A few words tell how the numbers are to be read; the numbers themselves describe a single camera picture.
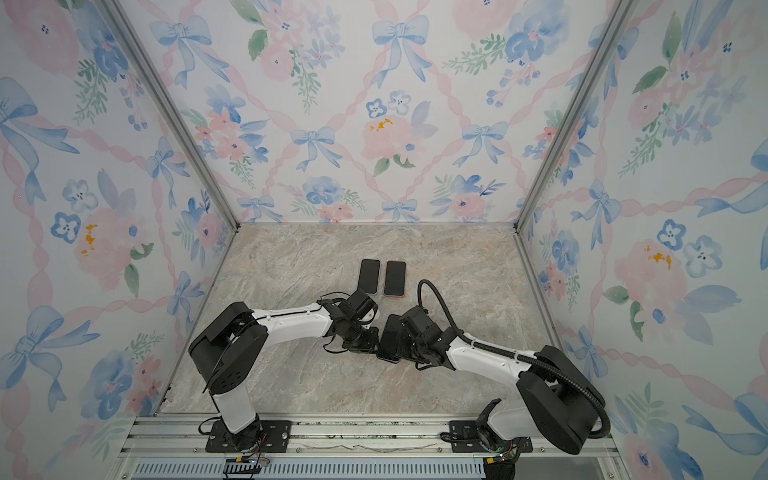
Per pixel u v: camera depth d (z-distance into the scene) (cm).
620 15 69
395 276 104
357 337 77
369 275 104
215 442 73
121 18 69
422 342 66
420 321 68
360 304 73
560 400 42
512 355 48
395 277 104
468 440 73
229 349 47
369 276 104
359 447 73
